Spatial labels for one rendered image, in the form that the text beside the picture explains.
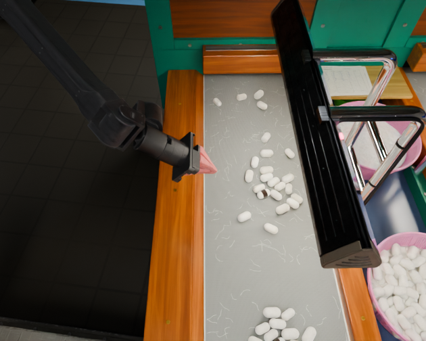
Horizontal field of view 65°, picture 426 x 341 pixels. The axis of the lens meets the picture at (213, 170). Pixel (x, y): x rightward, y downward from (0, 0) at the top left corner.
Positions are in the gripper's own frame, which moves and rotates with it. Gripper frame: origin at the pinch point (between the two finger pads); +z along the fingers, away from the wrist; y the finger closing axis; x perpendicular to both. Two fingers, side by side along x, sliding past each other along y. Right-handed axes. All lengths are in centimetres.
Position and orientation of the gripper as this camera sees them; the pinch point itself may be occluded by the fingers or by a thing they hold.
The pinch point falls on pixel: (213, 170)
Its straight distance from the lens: 78.5
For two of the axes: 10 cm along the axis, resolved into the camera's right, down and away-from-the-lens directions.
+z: 7.6, 3.5, 5.4
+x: -6.5, 4.4, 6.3
